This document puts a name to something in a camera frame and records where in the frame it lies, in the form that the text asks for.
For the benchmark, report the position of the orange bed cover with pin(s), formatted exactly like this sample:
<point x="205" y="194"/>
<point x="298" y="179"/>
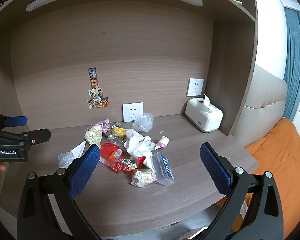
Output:
<point x="279" y="152"/>

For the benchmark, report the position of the clear bag with candy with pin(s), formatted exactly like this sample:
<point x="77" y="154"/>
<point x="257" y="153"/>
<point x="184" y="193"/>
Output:
<point x="142" y="177"/>

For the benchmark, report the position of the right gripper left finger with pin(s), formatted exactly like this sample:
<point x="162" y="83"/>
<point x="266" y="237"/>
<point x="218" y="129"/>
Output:
<point x="36" y="218"/>

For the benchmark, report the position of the red snack bag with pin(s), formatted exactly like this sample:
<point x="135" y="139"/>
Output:
<point x="113" y="156"/>

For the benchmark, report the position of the clear plastic box blue label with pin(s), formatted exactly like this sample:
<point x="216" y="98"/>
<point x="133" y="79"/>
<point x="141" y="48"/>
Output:
<point x="162" y="169"/>

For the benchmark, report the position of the white wall socket centre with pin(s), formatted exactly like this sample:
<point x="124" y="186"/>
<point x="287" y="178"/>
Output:
<point x="132" y="111"/>

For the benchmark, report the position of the white plastic bag left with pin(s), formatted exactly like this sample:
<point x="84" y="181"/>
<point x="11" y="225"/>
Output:
<point x="66" y="158"/>

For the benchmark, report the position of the white tissue box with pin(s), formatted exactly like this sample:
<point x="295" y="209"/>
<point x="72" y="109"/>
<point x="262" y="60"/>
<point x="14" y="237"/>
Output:
<point x="204" y="114"/>

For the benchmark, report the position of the cream crumpled wrapper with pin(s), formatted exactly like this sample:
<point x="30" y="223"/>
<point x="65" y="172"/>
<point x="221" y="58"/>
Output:
<point x="93" y="135"/>

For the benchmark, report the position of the blue curtain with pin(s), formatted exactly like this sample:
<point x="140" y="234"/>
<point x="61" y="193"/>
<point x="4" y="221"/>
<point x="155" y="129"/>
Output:
<point x="292" y="69"/>

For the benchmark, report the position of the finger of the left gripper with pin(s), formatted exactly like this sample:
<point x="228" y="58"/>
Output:
<point x="35" y="136"/>
<point x="12" y="121"/>

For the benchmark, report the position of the white crumpled paper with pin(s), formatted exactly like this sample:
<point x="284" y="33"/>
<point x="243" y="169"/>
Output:
<point x="139" y="146"/>

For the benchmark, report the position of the pink white small cup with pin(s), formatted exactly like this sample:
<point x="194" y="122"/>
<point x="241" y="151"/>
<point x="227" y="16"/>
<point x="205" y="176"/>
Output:
<point x="162" y="143"/>

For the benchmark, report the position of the yellow snack wrapper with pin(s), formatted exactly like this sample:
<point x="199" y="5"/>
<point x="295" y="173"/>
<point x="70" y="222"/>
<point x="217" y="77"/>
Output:
<point x="119" y="131"/>

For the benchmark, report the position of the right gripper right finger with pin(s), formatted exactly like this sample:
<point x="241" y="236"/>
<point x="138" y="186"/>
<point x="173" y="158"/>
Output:
<point x="264" y="217"/>

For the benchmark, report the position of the clear crumpled plastic bag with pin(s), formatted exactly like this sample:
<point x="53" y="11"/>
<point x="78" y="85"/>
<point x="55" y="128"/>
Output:
<point x="144" y="123"/>

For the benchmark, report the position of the pink wrapper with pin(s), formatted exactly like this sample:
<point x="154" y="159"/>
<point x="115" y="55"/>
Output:
<point x="105" y="125"/>

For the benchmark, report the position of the colourful sticker strip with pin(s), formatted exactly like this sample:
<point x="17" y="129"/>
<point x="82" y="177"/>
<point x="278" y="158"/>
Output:
<point x="96" y="96"/>

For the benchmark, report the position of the beige padded headboard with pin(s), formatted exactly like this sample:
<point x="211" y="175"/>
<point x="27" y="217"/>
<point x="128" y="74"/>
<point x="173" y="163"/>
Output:
<point x="263" y="108"/>

